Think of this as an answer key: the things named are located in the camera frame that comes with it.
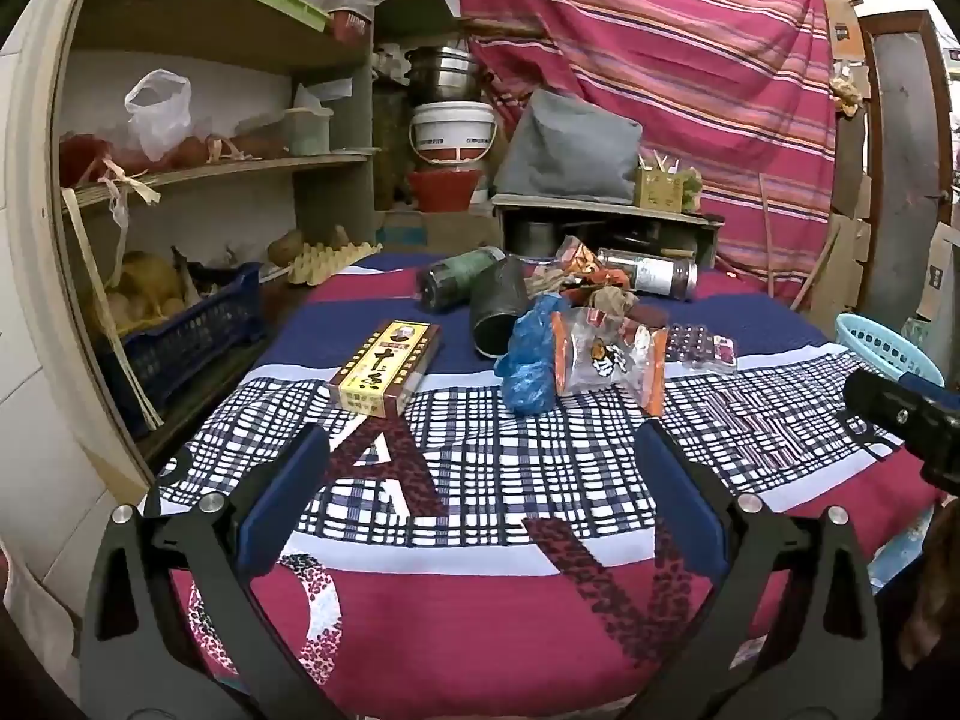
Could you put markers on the small wooden cabinet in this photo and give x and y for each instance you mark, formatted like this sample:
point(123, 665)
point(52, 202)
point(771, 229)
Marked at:
point(600, 208)

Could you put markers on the printed plaid striped tablecloth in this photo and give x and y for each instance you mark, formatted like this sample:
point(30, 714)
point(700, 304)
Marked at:
point(487, 465)

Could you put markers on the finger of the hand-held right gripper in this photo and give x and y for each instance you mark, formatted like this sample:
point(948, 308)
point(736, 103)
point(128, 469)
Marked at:
point(924, 382)
point(877, 397)

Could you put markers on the yellow brown cardboard box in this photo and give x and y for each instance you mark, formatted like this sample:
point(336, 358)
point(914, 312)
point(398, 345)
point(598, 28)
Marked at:
point(382, 367)

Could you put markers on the blue printed cardboard box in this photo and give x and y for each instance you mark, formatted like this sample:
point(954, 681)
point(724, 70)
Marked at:
point(420, 229)

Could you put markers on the curved wooden stick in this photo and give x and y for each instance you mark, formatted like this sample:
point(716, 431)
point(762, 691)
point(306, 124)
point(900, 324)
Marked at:
point(815, 268)

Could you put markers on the dark blue plastic crate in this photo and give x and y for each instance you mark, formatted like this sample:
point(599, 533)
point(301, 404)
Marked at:
point(180, 345)

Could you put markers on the stainless steel pot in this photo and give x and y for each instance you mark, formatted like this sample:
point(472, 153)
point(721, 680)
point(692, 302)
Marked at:
point(442, 75)

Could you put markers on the bamboo utensil holder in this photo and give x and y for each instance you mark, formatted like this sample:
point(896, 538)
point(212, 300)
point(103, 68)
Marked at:
point(658, 191)

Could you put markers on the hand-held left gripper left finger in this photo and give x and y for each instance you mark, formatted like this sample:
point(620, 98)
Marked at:
point(285, 499)

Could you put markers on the cardboard sheets on wall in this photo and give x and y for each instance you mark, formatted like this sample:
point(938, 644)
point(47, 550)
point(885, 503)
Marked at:
point(844, 255)

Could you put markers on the light blue plastic basket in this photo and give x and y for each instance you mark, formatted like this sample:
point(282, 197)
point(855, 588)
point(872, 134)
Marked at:
point(877, 341)

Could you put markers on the yellow round produce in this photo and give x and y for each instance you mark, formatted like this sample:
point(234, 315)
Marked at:
point(150, 281)

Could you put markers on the brown sweet potato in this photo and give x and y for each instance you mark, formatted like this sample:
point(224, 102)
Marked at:
point(199, 151)
point(255, 145)

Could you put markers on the clear jar with white label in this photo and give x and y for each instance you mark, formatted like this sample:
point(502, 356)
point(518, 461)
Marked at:
point(652, 274)

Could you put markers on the small metal pot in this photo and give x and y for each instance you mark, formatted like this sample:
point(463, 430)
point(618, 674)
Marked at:
point(536, 240)

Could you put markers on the green plastic tray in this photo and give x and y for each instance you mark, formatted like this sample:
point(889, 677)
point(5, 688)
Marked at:
point(277, 0)

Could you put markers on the cardboard egg tray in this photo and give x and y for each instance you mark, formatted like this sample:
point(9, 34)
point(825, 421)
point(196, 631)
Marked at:
point(330, 262)

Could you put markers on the red orange snack wrapper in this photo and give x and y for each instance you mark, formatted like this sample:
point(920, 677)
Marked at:
point(577, 259)

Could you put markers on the grey door with wooden frame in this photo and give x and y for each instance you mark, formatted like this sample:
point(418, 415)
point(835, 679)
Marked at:
point(904, 165)

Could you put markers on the orange clear snack bag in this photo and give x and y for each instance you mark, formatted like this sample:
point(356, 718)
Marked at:
point(607, 360)

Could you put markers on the blue plastic bag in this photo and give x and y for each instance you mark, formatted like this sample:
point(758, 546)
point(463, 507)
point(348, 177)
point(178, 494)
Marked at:
point(529, 360)

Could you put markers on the red striped cloth curtain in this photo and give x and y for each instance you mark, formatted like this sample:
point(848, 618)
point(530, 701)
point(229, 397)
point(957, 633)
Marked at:
point(675, 90)

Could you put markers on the green leafy vegetable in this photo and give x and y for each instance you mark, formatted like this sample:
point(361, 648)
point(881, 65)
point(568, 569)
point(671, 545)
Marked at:
point(691, 191)

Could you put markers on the plain cardboard box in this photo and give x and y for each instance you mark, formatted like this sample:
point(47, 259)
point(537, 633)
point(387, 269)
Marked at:
point(937, 270)

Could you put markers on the grey fabric cover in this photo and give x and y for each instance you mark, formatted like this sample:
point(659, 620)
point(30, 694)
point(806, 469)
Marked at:
point(570, 150)

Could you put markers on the red plastic basin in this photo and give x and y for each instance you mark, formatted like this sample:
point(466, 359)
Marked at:
point(446, 191)

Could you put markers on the white plastic bag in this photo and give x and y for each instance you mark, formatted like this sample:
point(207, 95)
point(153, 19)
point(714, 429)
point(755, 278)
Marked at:
point(161, 116)

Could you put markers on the wooden shelf unit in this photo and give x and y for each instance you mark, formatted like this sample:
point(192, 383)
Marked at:
point(187, 37)

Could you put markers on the white plastic bucket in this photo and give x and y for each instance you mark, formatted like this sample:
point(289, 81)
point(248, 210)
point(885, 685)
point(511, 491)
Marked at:
point(454, 127)

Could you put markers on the clear plastic container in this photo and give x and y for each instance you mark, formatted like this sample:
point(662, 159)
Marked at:
point(307, 131)

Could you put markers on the dark red block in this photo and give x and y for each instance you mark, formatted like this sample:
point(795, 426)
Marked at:
point(651, 315)

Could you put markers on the purple candy blister tray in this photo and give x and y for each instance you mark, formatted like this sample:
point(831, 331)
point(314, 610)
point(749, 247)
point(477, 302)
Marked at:
point(697, 345)

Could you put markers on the wooden wall shelf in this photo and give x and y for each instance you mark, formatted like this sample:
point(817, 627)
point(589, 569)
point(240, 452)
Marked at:
point(420, 15)

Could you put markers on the clear jar with green label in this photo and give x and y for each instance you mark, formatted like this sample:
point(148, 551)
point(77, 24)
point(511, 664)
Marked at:
point(457, 277)

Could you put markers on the dark cylindrical tin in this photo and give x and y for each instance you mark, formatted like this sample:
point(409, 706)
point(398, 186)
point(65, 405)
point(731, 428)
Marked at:
point(496, 307)

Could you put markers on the brown wrapper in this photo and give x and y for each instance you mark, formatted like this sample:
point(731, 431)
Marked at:
point(611, 300)

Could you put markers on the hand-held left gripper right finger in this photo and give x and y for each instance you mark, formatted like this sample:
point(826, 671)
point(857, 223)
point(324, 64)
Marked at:
point(679, 499)

